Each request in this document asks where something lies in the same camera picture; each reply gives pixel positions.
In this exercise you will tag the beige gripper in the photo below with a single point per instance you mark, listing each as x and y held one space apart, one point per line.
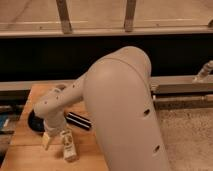
51 131

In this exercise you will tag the white plastic bottle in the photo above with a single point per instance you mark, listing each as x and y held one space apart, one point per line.
69 150

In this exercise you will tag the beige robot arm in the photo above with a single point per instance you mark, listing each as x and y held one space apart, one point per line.
116 93

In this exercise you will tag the beige ceramic cup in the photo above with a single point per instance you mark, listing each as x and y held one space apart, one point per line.
61 86

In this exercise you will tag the black rectangular box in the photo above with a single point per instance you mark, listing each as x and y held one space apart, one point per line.
78 120

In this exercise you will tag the blue object at left edge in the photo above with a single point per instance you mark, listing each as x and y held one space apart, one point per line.
3 121

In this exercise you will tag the left wooden post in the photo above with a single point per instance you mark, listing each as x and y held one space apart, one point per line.
64 16

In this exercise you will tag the wooden post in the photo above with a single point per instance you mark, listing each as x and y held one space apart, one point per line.
64 16
129 15

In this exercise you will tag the right wooden post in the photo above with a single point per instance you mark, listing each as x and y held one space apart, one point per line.
129 15

